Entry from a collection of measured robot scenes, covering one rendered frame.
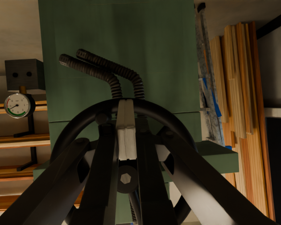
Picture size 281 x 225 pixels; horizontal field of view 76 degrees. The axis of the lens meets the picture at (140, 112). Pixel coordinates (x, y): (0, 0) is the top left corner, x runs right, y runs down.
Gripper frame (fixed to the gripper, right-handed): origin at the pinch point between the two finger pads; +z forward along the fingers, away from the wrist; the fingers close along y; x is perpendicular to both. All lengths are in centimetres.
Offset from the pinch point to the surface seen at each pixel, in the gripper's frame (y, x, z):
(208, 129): 60, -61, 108
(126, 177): -1.1, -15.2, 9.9
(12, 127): -203, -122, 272
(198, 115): 19.8, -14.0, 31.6
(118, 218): -4.4, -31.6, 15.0
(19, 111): -27.0, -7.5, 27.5
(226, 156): 27.7, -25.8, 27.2
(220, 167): 25.5, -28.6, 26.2
